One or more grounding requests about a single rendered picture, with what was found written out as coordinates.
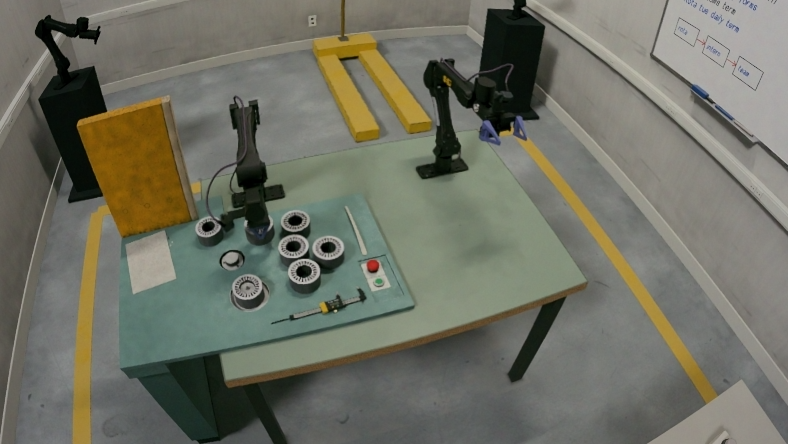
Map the yellow flat panel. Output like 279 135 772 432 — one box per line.
77 95 199 238

